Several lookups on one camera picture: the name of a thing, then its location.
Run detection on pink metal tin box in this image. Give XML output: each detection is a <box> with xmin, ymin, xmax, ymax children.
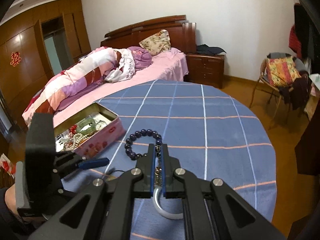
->
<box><xmin>54</xmin><ymin>102</ymin><xmax>125</xmax><ymax>158</ymax></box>

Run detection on colourful patchwork cushion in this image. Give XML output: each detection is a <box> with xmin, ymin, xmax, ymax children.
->
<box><xmin>266</xmin><ymin>56</ymin><xmax>301</xmax><ymax>87</ymax></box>

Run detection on dark clothes on nightstand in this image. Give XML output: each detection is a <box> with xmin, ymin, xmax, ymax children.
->
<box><xmin>196</xmin><ymin>44</ymin><xmax>226</xmax><ymax>56</ymax></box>

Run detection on blue plaid tablecloth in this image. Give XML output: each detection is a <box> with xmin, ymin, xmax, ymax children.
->
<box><xmin>61</xmin><ymin>79</ymin><xmax>278</xmax><ymax>240</ymax></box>

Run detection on white pearl necklace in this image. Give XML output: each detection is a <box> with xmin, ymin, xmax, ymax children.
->
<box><xmin>66</xmin><ymin>133</ymin><xmax>91</xmax><ymax>152</ymax></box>

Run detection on rattan chair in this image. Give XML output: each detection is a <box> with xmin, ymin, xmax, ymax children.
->
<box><xmin>249</xmin><ymin>53</ymin><xmax>311</xmax><ymax>119</ymax></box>

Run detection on red double happiness sticker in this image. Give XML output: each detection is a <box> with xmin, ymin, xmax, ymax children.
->
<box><xmin>10</xmin><ymin>51</ymin><xmax>22</xmax><ymax>67</ymax></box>

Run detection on wooden nightstand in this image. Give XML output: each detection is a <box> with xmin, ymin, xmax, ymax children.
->
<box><xmin>185</xmin><ymin>53</ymin><xmax>225</xmax><ymax>88</ymax></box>

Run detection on pale jade bangle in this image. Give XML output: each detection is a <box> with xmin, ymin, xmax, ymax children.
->
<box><xmin>152</xmin><ymin>186</ymin><xmax>183</xmax><ymax>220</ymax></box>

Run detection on person's left hand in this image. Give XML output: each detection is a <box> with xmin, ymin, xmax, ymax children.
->
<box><xmin>5</xmin><ymin>184</ymin><xmax>19</xmax><ymax>217</ymax></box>

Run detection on patchwork pink quilt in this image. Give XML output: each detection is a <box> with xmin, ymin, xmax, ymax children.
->
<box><xmin>22</xmin><ymin>47</ymin><xmax>136</xmax><ymax>126</ymax></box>

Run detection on hanging dark coats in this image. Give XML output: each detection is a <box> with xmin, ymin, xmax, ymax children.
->
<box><xmin>289</xmin><ymin>3</ymin><xmax>319</xmax><ymax>62</ymax></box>

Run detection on dark purple bead bracelet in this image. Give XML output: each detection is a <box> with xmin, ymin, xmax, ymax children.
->
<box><xmin>124</xmin><ymin>128</ymin><xmax>163</xmax><ymax>161</ymax></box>

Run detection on dark wooden cabinet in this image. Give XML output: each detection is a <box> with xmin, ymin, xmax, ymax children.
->
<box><xmin>295</xmin><ymin>116</ymin><xmax>319</xmax><ymax>176</ymax></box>

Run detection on floral pillow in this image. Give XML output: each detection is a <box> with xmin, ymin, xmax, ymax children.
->
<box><xmin>139</xmin><ymin>29</ymin><xmax>171</xmax><ymax>56</ymax></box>

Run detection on purple garment on bed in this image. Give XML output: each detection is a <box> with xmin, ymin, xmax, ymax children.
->
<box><xmin>128</xmin><ymin>46</ymin><xmax>152</xmax><ymax>70</ymax></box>

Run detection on pink bed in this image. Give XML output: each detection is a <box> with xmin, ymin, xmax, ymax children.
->
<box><xmin>22</xmin><ymin>49</ymin><xmax>189</xmax><ymax>128</ymax></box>

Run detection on green jade bead bracelet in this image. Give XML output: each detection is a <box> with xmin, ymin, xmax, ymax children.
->
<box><xmin>76</xmin><ymin>118</ymin><xmax>99</xmax><ymax>134</ymax></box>

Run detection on silver wrist watch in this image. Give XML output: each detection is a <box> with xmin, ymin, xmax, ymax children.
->
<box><xmin>95</xmin><ymin>120</ymin><xmax>107</xmax><ymax>132</ymax></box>

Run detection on small silver bead chain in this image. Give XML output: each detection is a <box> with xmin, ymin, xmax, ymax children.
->
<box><xmin>154</xmin><ymin>144</ymin><xmax>163</xmax><ymax>188</ymax></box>

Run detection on wooden headboard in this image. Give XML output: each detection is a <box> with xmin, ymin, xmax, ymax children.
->
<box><xmin>100</xmin><ymin>15</ymin><xmax>196</xmax><ymax>54</ymax></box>

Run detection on red knot jade pendant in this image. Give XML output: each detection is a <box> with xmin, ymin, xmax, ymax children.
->
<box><xmin>69</xmin><ymin>125</ymin><xmax>77</xmax><ymax>135</ymax></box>

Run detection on wooden wardrobe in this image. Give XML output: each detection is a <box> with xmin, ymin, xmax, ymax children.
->
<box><xmin>1</xmin><ymin>0</ymin><xmax>91</xmax><ymax>129</ymax></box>

